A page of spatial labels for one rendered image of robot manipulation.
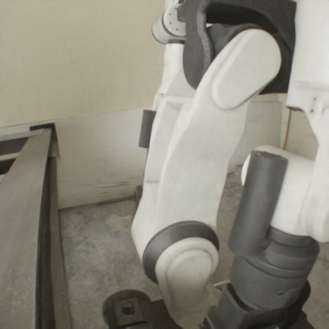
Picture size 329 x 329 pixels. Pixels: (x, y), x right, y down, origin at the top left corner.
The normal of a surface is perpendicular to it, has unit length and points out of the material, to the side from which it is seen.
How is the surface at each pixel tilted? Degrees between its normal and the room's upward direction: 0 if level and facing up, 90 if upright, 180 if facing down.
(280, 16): 90
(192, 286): 90
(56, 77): 90
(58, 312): 0
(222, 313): 79
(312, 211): 82
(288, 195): 74
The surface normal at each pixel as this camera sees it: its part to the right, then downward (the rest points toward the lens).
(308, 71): -0.86, 0.00
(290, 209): -0.95, -0.06
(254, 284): -0.71, 0.07
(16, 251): -0.04, -0.95
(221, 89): 0.29, 0.29
